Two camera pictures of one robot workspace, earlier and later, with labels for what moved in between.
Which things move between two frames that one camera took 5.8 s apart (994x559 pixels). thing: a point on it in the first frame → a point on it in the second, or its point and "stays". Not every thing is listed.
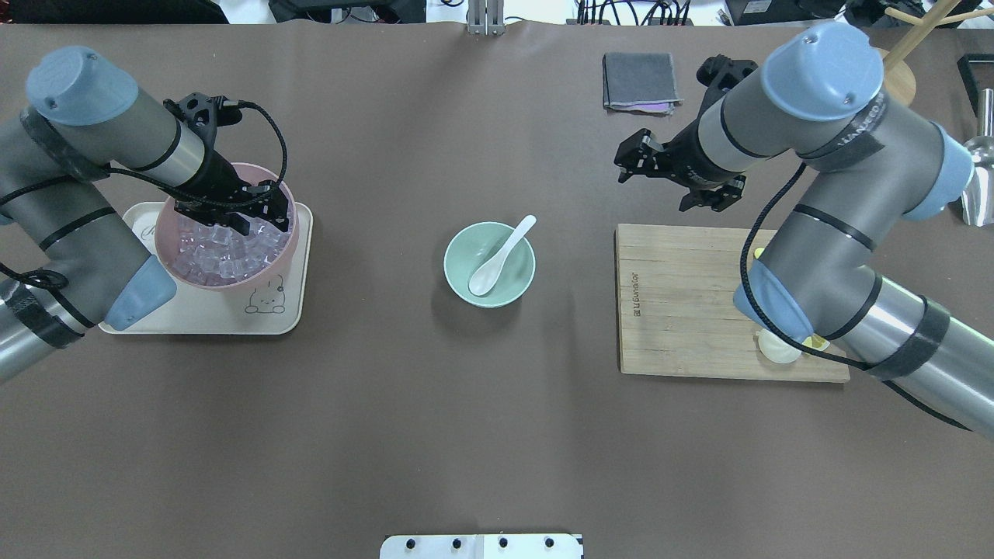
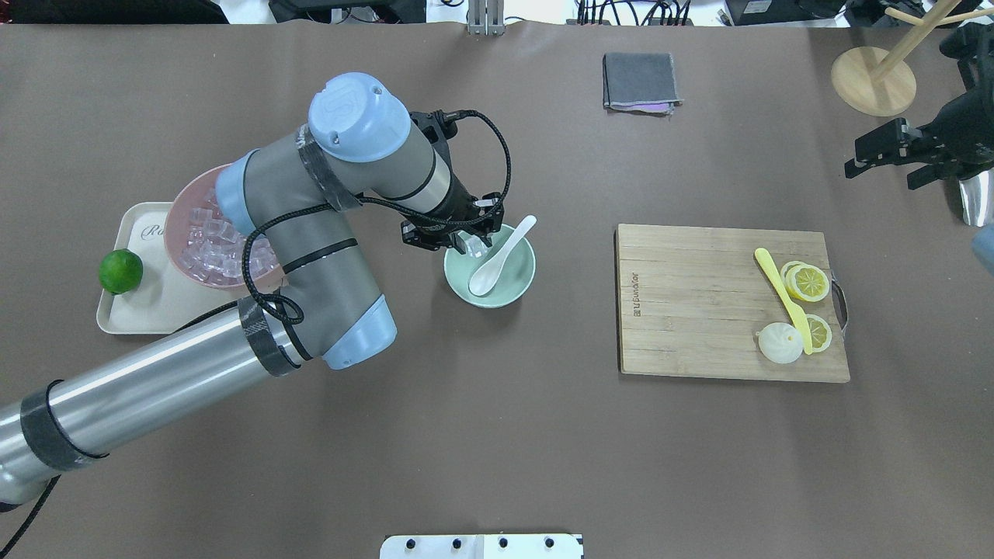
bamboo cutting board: [675, 288] stays
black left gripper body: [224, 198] → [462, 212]
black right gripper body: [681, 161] → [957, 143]
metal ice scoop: [978, 207] stays
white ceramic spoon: [485, 276] stays
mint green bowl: [474, 245] stays
